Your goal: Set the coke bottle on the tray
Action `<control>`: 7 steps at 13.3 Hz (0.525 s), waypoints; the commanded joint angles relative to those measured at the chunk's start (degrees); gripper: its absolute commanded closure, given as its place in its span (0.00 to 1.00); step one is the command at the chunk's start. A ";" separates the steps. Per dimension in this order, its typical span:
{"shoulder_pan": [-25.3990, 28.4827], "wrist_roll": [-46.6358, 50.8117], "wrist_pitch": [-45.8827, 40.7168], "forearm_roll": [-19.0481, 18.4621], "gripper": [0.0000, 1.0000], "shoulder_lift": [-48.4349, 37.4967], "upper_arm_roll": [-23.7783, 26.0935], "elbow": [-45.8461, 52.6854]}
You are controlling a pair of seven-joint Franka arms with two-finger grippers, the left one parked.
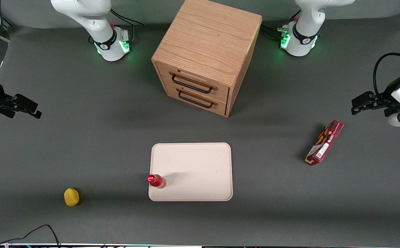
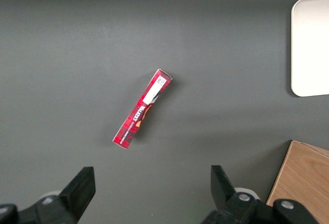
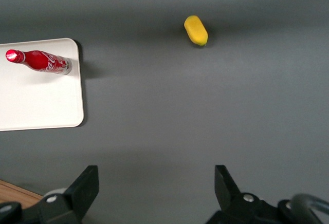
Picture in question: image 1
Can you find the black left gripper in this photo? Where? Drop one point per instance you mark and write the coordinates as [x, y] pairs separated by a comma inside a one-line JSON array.
[[387, 97]]

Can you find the red coke bottle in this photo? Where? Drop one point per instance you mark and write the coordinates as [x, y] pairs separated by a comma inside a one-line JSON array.
[[157, 181]]

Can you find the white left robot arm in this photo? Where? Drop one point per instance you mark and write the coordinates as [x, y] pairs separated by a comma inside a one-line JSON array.
[[305, 31]]

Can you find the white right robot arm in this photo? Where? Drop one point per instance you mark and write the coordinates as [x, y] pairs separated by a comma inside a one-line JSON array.
[[94, 20]]

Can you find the beige plastic tray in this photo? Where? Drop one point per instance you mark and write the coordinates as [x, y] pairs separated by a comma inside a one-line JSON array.
[[196, 168]]

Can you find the red cookie box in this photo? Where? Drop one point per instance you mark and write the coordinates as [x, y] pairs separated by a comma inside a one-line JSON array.
[[325, 143]]

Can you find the yellow sponge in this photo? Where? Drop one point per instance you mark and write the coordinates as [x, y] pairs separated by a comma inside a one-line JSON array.
[[71, 197]]

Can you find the wooden drawer cabinet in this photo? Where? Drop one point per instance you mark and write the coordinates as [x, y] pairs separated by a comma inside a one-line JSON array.
[[208, 41]]

